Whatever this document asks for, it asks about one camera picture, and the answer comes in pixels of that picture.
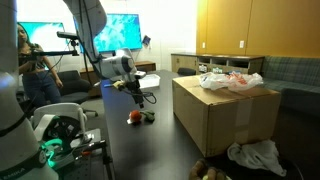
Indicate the person standing in background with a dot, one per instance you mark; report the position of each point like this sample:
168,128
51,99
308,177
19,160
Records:
40,81

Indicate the camera on tripod arm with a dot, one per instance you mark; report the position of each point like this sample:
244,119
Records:
66,43

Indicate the white cloth towel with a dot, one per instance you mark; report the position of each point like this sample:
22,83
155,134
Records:
261,155

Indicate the green plaid sofa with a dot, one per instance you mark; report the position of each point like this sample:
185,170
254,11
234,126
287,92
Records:
297,79

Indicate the black office chair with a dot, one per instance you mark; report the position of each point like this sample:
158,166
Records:
75,89

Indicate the wooden sideboard cabinet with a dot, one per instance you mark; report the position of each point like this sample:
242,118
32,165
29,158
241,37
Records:
203,63

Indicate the red ball toy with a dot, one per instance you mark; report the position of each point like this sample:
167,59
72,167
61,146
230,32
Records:
134,117

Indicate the large cardboard box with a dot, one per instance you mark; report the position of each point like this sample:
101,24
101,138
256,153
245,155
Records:
215,119

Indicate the clear plastic tray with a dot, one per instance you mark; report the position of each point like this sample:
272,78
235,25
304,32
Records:
150,80

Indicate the brown plush toy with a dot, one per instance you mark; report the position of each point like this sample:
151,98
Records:
201,171

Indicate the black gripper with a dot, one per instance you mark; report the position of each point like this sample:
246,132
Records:
135,92

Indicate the white plastic shopping bag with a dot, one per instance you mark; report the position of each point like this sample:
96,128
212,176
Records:
233,82

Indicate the wall mounted tv screen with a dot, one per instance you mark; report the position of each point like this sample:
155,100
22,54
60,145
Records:
121,31

